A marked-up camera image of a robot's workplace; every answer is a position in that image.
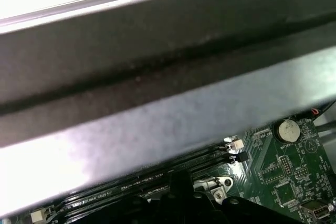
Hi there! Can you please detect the silver coin battery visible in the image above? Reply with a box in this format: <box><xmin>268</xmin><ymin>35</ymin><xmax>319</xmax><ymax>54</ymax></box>
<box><xmin>272</xmin><ymin>118</ymin><xmax>301</xmax><ymax>143</ymax></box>

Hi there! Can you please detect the black cable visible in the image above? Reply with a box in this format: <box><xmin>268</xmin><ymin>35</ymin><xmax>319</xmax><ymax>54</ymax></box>
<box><xmin>313</xmin><ymin>118</ymin><xmax>336</xmax><ymax>133</ymax></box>

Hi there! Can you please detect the green motherboard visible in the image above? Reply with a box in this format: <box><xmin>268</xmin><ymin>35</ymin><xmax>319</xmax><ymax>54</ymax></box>
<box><xmin>0</xmin><ymin>115</ymin><xmax>336</xmax><ymax>224</ymax></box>

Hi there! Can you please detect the CPU socket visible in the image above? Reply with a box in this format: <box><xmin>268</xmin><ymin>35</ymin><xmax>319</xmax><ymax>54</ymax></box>
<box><xmin>193</xmin><ymin>175</ymin><xmax>235</xmax><ymax>209</ymax></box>

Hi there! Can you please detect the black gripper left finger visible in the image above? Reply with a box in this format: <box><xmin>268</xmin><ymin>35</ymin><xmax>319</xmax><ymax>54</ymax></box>
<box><xmin>125</xmin><ymin>168</ymin><xmax>185</xmax><ymax>224</ymax></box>

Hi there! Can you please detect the silver USB port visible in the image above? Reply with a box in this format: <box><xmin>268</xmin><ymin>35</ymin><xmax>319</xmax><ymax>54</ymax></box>
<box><xmin>301</xmin><ymin>200</ymin><xmax>331</xmax><ymax>221</ymax></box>

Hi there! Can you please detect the black RAM slot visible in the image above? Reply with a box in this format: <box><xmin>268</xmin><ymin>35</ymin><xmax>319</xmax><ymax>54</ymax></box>
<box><xmin>30</xmin><ymin>135</ymin><xmax>245</xmax><ymax>224</ymax></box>
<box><xmin>62</xmin><ymin>152</ymin><xmax>249</xmax><ymax>224</ymax></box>

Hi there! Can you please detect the black PC case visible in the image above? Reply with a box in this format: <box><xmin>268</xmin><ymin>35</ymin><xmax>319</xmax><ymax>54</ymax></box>
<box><xmin>0</xmin><ymin>0</ymin><xmax>336</xmax><ymax>221</ymax></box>

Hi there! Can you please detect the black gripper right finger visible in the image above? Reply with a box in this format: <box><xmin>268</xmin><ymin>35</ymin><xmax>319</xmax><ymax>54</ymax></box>
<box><xmin>181</xmin><ymin>168</ymin><xmax>272</xmax><ymax>224</ymax></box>

